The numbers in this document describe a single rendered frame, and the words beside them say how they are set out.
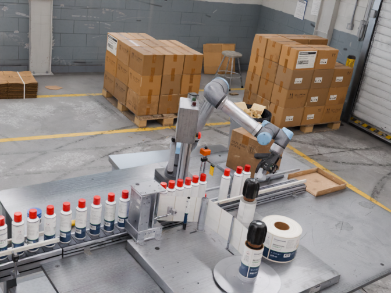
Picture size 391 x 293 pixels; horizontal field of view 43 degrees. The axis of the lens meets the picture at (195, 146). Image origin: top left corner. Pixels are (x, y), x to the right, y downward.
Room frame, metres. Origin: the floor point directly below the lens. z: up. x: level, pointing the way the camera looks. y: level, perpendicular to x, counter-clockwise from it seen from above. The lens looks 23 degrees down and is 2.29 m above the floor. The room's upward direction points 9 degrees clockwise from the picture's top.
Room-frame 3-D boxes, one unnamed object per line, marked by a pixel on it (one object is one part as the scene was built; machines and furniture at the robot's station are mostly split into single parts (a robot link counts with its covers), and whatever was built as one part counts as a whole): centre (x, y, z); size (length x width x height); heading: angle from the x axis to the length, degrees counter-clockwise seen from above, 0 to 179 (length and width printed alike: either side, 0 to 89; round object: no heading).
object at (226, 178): (2.55, -0.20, 0.98); 0.05 x 0.05 x 0.20
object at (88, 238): (2.44, -0.08, 0.86); 1.65 x 0.08 x 0.04; 129
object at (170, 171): (2.42, 0.12, 1.18); 0.04 x 0.04 x 0.21
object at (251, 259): (1.87, -0.32, 1.04); 0.09 x 0.09 x 0.29
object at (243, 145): (3.13, -0.41, 0.99); 0.30 x 0.24 x 0.27; 140
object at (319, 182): (3.07, -0.85, 0.85); 0.30 x 0.26 x 0.04; 129
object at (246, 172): (2.64, -0.32, 0.98); 0.05 x 0.05 x 0.20
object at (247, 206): (2.27, -0.31, 1.03); 0.09 x 0.09 x 0.30
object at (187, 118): (2.44, 0.06, 1.38); 0.17 x 0.10 x 0.19; 4
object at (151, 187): (2.10, 0.19, 1.14); 0.14 x 0.11 x 0.01; 129
